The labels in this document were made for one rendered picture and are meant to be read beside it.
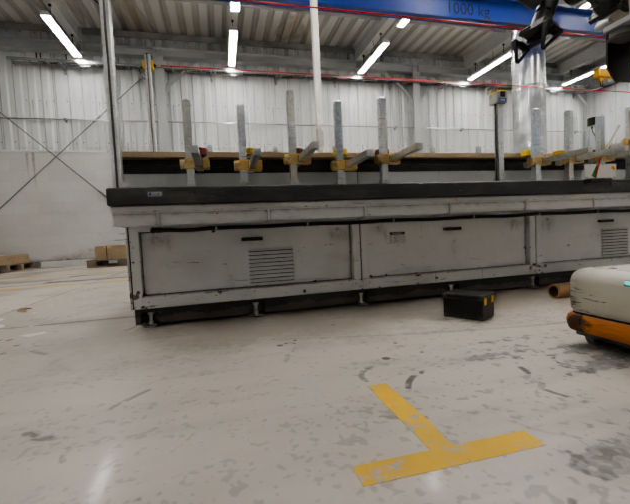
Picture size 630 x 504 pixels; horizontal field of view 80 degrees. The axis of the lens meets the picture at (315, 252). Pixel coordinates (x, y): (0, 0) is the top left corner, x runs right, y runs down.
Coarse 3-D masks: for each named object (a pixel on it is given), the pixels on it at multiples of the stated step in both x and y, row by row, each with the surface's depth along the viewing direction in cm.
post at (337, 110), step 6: (336, 102) 193; (336, 108) 193; (336, 114) 193; (336, 120) 193; (336, 126) 193; (336, 132) 193; (342, 132) 194; (336, 138) 194; (342, 138) 194; (336, 144) 194; (342, 144) 194; (336, 150) 195; (342, 150) 194; (336, 156) 195; (342, 156) 195; (336, 174) 197; (342, 174) 195; (336, 180) 198
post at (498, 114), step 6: (498, 108) 216; (498, 114) 217; (498, 120) 217; (498, 126) 217; (498, 132) 217; (498, 138) 217; (498, 144) 218; (498, 150) 218; (498, 156) 218; (498, 162) 219; (498, 168) 219; (498, 174) 219; (498, 180) 219; (504, 180) 219
